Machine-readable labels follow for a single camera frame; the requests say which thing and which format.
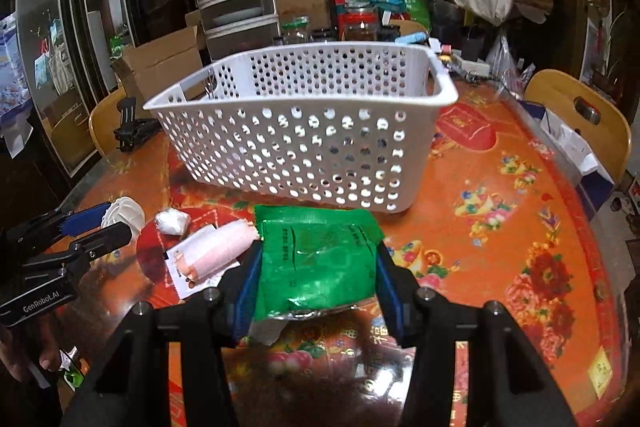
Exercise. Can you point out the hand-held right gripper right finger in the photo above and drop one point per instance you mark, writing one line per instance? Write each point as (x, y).
(391, 299)

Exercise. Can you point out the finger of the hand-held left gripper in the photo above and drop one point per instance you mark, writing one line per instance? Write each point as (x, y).
(87, 219)
(107, 237)

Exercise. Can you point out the white open box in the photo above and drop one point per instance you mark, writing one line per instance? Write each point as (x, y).
(575, 147)

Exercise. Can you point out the white perforated plastic basket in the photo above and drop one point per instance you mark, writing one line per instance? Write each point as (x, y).
(300, 99)

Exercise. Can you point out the orange floral tablecloth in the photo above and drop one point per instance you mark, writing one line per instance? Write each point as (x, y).
(490, 217)

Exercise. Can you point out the person's left hand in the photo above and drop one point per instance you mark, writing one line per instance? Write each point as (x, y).
(46, 354)

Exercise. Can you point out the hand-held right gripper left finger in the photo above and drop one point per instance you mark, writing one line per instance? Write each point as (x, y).
(247, 299)

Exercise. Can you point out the red lidded glass jar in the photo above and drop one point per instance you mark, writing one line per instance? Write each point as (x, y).
(359, 24)

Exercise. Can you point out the black clamp tool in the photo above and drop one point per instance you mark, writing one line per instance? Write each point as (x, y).
(131, 127)

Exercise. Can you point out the green foil packet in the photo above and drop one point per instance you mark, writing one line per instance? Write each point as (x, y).
(320, 257)

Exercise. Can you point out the yellow sticky note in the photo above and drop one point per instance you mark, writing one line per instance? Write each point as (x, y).
(600, 374)

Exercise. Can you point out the small green and white packet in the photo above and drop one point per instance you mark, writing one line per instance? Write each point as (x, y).
(72, 372)

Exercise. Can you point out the clear glass jar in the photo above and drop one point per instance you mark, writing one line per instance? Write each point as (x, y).
(296, 31)

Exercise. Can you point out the open cardboard box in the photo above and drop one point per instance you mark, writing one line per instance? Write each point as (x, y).
(165, 62)

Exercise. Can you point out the silver foil ball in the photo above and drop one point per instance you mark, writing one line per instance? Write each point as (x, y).
(172, 223)

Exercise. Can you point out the pink and white packet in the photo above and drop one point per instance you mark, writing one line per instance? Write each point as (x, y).
(215, 252)

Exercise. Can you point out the white printed card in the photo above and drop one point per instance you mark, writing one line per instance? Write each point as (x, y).
(182, 288)

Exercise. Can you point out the white power strip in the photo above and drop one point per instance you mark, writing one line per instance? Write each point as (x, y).
(472, 66)

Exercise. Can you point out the brown cardboard box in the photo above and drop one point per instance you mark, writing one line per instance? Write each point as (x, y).
(302, 9)

